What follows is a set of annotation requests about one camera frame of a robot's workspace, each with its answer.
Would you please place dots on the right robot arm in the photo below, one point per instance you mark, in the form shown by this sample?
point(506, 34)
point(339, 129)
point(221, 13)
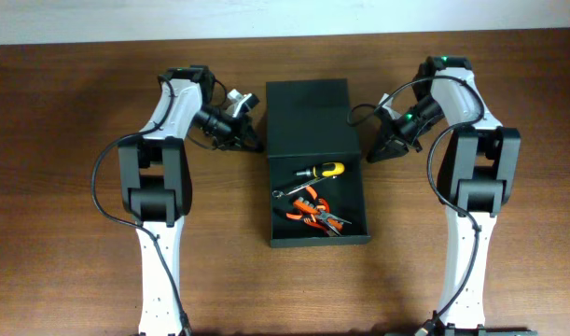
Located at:
point(474, 181)

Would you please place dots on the orange bit holder strip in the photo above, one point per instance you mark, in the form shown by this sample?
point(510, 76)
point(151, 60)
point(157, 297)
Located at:
point(303, 207)

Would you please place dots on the silver double-ended wrench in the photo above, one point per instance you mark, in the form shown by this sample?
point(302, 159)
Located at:
point(281, 193)

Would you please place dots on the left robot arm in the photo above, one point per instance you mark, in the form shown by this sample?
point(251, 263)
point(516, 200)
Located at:
point(156, 187)

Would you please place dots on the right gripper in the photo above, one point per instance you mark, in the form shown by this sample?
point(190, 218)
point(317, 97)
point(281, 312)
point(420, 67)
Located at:
point(392, 137)

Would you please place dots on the yellow black stubby screwdriver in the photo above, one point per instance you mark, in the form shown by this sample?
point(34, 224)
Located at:
point(327, 169)

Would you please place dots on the orange black needle-nose pliers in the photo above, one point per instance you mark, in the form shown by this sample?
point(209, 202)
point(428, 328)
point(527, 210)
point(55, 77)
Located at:
point(313, 197)

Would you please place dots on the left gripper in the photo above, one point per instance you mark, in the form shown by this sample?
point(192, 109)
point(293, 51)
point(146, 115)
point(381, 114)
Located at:
point(238, 134)

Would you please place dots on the small red cutting pliers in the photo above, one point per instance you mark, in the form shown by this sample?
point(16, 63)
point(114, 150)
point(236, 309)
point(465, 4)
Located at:
point(311, 221)

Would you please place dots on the dark green box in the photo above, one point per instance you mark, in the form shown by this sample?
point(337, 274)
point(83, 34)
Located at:
point(306, 126)

